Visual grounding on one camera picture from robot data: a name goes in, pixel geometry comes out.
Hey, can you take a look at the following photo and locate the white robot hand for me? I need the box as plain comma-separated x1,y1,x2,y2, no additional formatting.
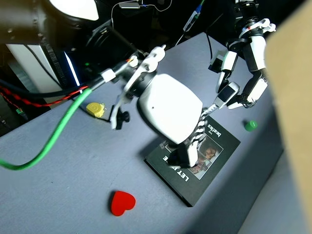
214,35,269,110
136,74,211,169

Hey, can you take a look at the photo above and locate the black Let It Be album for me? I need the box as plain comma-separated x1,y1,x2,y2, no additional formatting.
144,108,241,208

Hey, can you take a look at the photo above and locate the blurred beige panel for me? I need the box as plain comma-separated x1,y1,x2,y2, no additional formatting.
259,0,312,234

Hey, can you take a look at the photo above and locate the green cylinder block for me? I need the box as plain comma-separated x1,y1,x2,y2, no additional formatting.
244,119,258,132

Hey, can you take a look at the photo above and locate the yellow snail toy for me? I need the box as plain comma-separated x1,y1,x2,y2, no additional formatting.
85,102,107,119

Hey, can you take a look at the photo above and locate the grey power adapter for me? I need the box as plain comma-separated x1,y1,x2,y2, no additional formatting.
119,2,141,10

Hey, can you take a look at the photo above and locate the red heart block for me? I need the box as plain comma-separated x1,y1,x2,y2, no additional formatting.
111,191,137,217

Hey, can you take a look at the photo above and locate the grey tablecloth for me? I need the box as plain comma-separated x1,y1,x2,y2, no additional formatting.
0,31,286,234

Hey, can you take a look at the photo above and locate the white robot body shell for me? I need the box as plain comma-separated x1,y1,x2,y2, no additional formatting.
6,43,61,92

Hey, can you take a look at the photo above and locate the white inline cable connector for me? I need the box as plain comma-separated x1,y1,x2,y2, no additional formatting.
182,4,201,32

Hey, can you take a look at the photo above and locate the thin white cable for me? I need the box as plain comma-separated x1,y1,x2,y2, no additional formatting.
111,1,147,27

